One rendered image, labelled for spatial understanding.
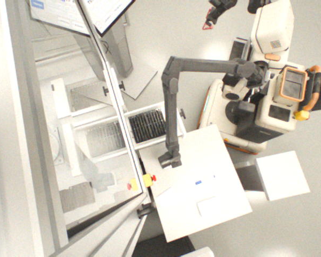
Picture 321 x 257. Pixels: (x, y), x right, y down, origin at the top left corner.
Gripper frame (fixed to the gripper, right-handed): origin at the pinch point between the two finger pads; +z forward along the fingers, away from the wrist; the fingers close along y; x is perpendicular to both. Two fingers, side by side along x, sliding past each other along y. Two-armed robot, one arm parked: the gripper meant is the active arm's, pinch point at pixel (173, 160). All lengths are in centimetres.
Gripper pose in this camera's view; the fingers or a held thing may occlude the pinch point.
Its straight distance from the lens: 132.5
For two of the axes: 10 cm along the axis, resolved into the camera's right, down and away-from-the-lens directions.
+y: 3.1, 9.2, -2.5
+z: 0.1, 2.6, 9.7
